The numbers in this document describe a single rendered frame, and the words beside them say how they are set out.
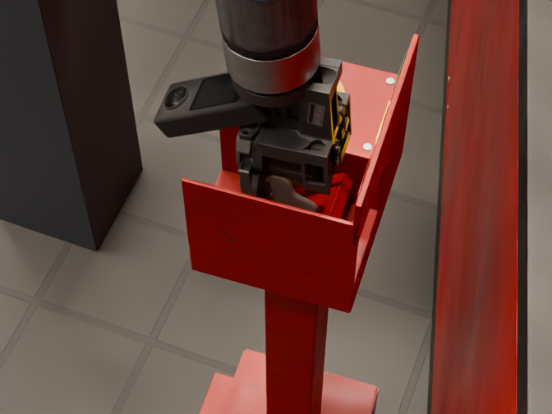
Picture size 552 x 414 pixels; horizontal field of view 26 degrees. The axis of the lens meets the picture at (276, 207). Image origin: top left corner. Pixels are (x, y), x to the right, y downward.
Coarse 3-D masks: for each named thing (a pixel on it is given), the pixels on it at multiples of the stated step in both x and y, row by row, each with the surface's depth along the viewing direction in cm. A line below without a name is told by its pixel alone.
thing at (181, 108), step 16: (192, 80) 102; (208, 80) 101; (224, 80) 100; (176, 96) 101; (192, 96) 101; (208, 96) 99; (224, 96) 98; (240, 96) 97; (160, 112) 102; (176, 112) 101; (192, 112) 99; (208, 112) 98; (224, 112) 97; (240, 112) 97; (256, 112) 96; (160, 128) 102; (176, 128) 102; (192, 128) 101; (208, 128) 100; (224, 128) 99
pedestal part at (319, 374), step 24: (288, 312) 131; (312, 312) 130; (288, 336) 136; (312, 336) 134; (288, 360) 141; (312, 360) 139; (288, 384) 146; (312, 384) 145; (288, 408) 152; (312, 408) 152
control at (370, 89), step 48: (384, 96) 112; (384, 144) 103; (192, 192) 104; (240, 192) 103; (336, 192) 110; (384, 192) 115; (192, 240) 111; (240, 240) 108; (288, 240) 106; (336, 240) 103; (288, 288) 113; (336, 288) 110
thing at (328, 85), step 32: (320, 64) 95; (256, 96) 93; (288, 96) 93; (320, 96) 93; (256, 128) 99; (288, 128) 99; (320, 128) 96; (256, 160) 100; (288, 160) 98; (320, 160) 97; (320, 192) 101
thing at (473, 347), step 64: (448, 0) 224; (512, 0) 118; (448, 64) 202; (512, 64) 112; (448, 128) 187; (512, 128) 108; (448, 192) 174; (512, 192) 103; (448, 256) 163; (512, 256) 99; (448, 320) 153; (512, 320) 96; (448, 384) 145; (512, 384) 92
